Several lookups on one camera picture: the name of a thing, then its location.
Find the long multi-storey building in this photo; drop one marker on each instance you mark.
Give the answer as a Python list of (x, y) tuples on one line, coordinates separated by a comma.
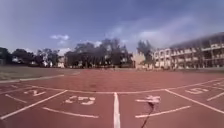
[(190, 55)]

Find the red running track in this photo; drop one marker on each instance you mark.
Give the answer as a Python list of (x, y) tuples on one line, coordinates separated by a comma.
[(100, 80)]

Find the grass field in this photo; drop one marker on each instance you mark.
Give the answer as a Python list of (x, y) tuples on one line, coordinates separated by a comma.
[(20, 71)]

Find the row of trees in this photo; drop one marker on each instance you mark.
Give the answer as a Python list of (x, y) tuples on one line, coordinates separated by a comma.
[(100, 55)]

